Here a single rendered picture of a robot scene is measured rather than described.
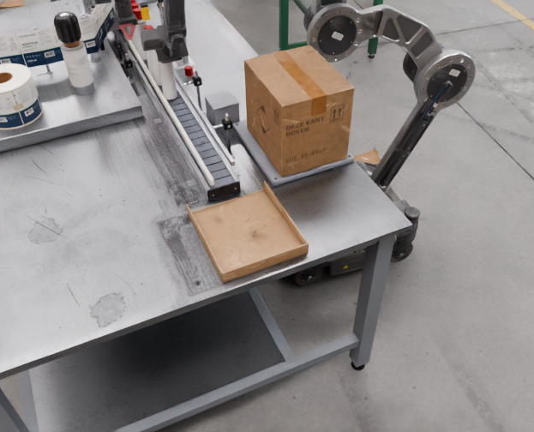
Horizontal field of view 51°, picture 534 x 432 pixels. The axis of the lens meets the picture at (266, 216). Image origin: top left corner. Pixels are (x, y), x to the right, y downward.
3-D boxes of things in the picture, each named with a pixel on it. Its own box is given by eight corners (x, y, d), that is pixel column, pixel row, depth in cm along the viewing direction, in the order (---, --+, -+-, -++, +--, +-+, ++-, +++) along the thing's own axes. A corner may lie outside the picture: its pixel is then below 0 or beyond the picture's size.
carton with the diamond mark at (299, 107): (246, 128, 201) (243, 59, 182) (307, 112, 208) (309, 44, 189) (281, 177, 181) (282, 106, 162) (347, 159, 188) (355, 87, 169)
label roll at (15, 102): (51, 116, 203) (39, 80, 193) (-4, 136, 194) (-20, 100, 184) (31, 93, 215) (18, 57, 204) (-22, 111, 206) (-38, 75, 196)
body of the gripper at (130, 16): (120, 26, 207) (117, 6, 202) (114, 15, 214) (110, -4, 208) (138, 22, 209) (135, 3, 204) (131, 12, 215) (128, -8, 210)
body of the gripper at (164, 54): (153, 45, 186) (153, 34, 178) (183, 39, 188) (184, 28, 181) (159, 63, 185) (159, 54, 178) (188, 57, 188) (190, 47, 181)
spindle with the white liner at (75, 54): (70, 87, 217) (48, 11, 196) (93, 81, 220) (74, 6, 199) (75, 98, 211) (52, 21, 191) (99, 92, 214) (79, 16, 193)
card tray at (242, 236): (188, 213, 173) (186, 204, 170) (265, 189, 180) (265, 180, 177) (223, 283, 153) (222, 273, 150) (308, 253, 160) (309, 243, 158)
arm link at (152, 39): (184, 36, 168) (177, 10, 169) (146, 41, 165) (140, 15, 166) (181, 55, 180) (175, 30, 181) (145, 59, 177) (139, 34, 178)
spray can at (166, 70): (162, 95, 212) (153, 45, 198) (175, 92, 213) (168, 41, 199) (165, 102, 208) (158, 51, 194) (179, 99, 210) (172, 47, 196)
